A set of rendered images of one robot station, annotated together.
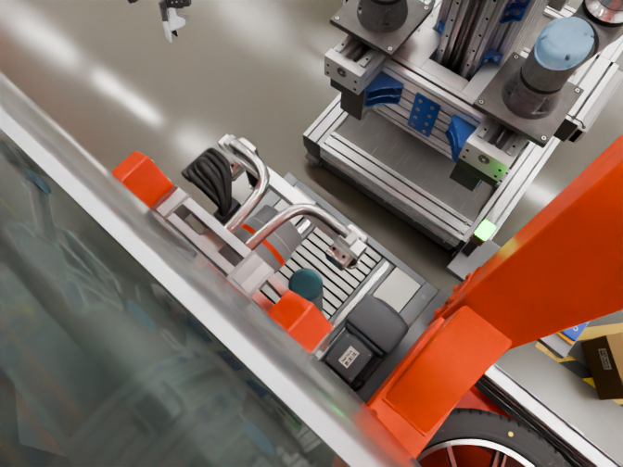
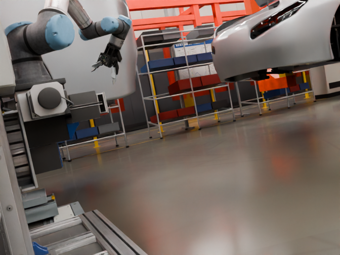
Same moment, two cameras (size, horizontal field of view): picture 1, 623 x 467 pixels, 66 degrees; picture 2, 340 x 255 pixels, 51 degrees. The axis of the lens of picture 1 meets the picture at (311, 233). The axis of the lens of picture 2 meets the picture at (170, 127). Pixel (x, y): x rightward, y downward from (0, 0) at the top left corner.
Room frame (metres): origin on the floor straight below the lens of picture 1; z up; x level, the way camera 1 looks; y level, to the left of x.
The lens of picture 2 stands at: (2.15, -1.30, 0.66)
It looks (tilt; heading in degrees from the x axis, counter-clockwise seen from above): 4 degrees down; 115
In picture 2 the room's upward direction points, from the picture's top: 11 degrees counter-clockwise
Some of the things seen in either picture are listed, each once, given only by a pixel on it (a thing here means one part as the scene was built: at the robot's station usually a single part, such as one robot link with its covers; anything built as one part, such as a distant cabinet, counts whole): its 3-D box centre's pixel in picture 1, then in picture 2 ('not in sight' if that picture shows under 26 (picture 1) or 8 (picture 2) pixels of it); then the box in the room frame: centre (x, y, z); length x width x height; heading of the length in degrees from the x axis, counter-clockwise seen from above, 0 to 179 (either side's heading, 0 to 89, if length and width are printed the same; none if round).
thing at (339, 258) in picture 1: (346, 246); not in sight; (0.35, -0.08, 0.93); 0.09 x 0.05 x 0.05; 135
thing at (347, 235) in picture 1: (296, 237); not in sight; (0.34, 0.03, 1.03); 0.19 x 0.18 x 0.11; 135
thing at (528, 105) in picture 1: (537, 84); not in sight; (0.79, -0.62, 0.87); 0.15 x 0.15 x 0.10
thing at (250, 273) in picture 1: (234, 274); not in sight; (0.32, 0.19, 0.85); 0.54 x 0.07 x 0.54; 45
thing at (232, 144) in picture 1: (226, 180); not in sight; (0.48, 0.17, 1.03); 0.19 x 0.18 x 0.11; 135
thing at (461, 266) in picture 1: (516, 291); not in sight; (0.33, -0.64, 0.44); 0.43 x 0.17 x 0.03; 45
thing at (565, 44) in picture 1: (558, 52); not in sight; (0.80, -0.63, 0.98); 0.13 x 0.12 x 0.14; 124
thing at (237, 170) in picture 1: (237, 158); not in sight; (0.59, 0.17, 0.93); 0.09 x 0.05 x 0.05; 135
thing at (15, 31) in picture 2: not in sight; (24, 42); (1.13, -0.25, 0.98); 0.13 x 0.12 x 0.14; 3
